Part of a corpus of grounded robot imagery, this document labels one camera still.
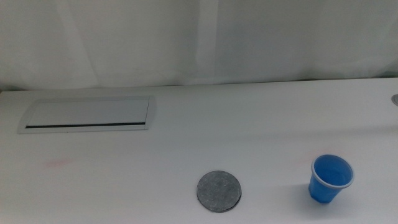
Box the blue plastic cup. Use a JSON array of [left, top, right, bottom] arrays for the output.
[[308, 154, 355, 204]]

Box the round grey cup mat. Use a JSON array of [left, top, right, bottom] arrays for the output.
[[196, 170, 243, 213]]

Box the white curtain backdrop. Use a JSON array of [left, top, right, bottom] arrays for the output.
[[0, 0, 398, 91]]

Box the grey metal cable flap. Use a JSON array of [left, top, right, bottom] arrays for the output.
[[17, 95, 157, 135]]

